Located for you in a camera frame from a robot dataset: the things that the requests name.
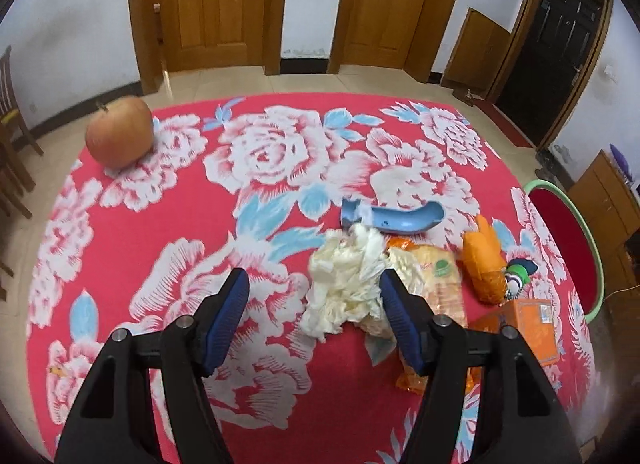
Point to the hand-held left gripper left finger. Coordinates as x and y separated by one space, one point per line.
225 314

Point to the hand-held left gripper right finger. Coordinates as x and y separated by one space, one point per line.
405 324

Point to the orange snack packet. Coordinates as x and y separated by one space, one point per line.
445 289

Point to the orange cardboard box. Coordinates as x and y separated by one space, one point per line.
530 329

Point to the red floral tablecloth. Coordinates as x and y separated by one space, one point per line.
175 194

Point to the red basin with green rim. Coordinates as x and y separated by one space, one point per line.
570 224

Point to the orange-red apple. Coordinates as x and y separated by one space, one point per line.
120 132

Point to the dark shoes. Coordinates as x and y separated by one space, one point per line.
547 164

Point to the red door mat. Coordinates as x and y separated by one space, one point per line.
502 119

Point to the wooden cabinet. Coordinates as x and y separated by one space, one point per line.
605 204

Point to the brown shoes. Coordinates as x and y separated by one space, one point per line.
464 94

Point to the purple object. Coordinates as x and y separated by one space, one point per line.
620 159

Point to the wooden chair with yellow cushion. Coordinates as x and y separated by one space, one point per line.
10 109

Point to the wooden panel door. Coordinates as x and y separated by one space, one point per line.
215 4

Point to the dark metal door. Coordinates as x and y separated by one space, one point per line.
555 49

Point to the wooden wall panel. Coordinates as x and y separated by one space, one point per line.
472 49

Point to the white wall switch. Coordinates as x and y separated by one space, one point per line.
608 72

